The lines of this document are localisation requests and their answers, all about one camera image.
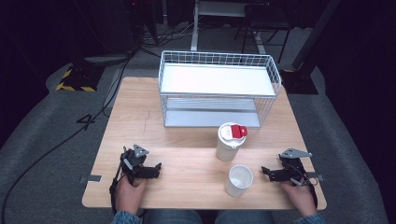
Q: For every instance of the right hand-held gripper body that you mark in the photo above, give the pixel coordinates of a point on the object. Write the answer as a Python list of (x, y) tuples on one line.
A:
[(294, 168)]

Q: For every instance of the black yellow striped base plate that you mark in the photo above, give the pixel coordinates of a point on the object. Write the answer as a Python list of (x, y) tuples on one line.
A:
[(79, 79)]

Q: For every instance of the black metal chair frame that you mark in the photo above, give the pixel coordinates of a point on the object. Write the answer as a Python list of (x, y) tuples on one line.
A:
[(267, 23)]

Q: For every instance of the person's left hand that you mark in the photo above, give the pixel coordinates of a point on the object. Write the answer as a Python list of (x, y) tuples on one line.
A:
[(129, 197)]

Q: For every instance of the grey tape strip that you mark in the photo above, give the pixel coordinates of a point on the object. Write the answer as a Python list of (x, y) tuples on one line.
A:
[(317, 177), (91, 178)]

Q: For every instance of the person's right hand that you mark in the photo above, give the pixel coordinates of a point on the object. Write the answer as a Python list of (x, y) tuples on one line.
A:
[(303, 199)]

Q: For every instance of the person's legs in jeans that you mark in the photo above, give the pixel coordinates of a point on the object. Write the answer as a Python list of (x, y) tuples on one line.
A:
[(180, 217)]

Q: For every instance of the white paper cup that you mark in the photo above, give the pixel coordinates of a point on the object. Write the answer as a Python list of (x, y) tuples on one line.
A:
[(238, 182)]

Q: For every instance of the white cup with red-tab lid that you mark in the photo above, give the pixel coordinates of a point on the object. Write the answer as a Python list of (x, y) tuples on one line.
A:
[(229, 146)]

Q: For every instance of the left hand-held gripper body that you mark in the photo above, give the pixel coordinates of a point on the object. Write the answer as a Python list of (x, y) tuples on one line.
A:
[(132, 160)]

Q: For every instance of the black stand with square base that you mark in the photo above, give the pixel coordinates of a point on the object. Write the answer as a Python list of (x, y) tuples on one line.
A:
[(300, 82)]

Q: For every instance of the white metal desk frame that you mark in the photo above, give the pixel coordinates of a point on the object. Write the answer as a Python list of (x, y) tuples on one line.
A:
[(195, 28)]

